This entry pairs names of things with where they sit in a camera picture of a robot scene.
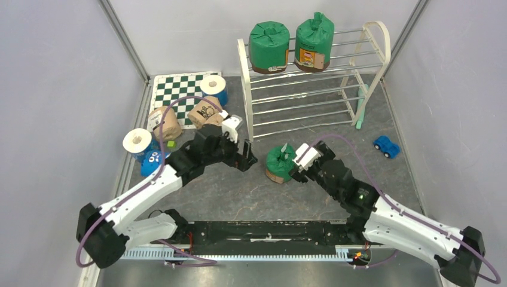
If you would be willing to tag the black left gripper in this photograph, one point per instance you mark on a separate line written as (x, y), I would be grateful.
(241, 162)

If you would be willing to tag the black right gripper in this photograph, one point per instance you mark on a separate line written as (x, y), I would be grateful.
(308, 170)

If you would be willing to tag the green brown roll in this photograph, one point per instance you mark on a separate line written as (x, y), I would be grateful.
(279, 163)

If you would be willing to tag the green paper roll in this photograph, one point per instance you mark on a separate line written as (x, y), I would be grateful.
(313, 43)

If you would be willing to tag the brown paper roll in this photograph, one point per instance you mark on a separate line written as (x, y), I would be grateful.
(215, 119)

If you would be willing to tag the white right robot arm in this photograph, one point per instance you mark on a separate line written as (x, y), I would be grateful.
(377, 218)

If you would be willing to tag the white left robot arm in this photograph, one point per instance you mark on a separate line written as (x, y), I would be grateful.
(105, 232)

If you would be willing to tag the cream metal shelf rack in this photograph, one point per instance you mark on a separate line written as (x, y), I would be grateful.
(293, 100)

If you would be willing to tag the green roll on shelf left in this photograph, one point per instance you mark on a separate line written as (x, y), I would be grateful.
(269, 47)

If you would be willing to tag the brown roll with cartoon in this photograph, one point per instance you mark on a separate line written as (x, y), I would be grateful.
(201, 112)

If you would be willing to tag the blue toy car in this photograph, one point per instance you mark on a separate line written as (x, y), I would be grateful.
(386, 146)

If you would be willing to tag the brown roll with label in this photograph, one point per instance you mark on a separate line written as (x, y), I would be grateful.
(164, 124)

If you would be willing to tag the blue white roll rear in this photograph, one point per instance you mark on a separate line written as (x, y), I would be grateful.
(215, 85)

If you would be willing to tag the blue white roll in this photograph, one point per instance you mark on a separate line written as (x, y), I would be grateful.
(139, 143)
(215, 85)

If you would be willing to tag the green white chessboard mat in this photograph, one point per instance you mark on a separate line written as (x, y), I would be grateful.
(167, 88)

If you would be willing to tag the blue white roll front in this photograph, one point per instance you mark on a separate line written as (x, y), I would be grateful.
(139, 143)

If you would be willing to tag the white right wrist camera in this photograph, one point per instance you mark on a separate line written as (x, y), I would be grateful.
(306, 157)

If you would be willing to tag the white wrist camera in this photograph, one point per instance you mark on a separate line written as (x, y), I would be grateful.
(306, 157)
(230, 125)

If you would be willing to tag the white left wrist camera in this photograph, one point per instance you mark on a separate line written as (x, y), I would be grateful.
(230, 125)

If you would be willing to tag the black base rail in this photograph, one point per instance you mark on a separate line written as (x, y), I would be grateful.
(282, 241)

